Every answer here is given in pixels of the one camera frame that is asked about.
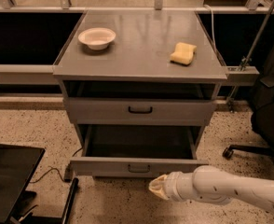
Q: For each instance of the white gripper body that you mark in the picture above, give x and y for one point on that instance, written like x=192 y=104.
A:
x=171 y=187

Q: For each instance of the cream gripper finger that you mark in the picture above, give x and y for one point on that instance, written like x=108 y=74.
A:
x=158 y=181
x=159 y=192

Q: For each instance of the grey drawer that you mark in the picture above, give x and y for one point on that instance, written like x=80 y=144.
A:
x=139 y=112
x=136 y=151

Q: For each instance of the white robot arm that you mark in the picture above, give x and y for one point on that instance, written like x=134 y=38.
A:
x=208 y=184

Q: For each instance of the grey top drawer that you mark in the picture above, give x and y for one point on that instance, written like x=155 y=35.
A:
x=139 y=112

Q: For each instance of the grey drawer cabinet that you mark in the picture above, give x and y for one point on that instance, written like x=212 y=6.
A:
x=137 y=64

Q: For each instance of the black stand base bar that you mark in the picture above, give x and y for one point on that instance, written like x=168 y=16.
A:
x=69 y=202

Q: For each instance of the black office chair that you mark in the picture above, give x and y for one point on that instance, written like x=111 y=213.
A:
x=262 y=119

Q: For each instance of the yellow sponge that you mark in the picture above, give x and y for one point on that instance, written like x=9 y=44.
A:
x=183 y=53

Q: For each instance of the black monitor screen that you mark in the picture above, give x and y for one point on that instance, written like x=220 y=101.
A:
x=17 y=166

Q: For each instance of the white bowl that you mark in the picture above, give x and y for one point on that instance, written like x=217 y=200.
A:
x=97 y=38

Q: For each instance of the black power adapter with cable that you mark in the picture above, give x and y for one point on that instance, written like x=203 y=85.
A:
x=66 y=177

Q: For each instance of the metal frame rail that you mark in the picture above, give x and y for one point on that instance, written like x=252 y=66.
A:
x=27 y=74

